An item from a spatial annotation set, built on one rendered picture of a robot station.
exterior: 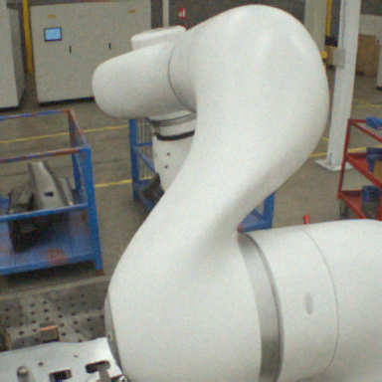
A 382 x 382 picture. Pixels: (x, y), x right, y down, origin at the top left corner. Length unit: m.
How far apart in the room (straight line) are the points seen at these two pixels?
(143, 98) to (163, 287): 0.33
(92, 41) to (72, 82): 0.90
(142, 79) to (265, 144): 0.30
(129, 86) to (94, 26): 8.06
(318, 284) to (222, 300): 0.06
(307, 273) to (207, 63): 0.14
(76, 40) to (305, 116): 8.32
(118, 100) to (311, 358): 0.39
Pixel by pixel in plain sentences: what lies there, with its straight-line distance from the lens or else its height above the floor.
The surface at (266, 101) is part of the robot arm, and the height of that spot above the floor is 1.67.
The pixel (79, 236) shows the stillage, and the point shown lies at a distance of 3.17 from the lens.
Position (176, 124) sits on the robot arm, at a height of 1.55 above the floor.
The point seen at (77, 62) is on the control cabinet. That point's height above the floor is 0.83.
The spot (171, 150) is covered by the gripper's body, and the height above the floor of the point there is 1.51.
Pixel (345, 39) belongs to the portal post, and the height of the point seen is 1.51.
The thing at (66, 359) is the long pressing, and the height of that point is 1.00.
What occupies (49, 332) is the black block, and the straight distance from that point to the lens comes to 1.10.
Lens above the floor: 1.72
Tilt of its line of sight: 25 degrees down
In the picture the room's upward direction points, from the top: straight up
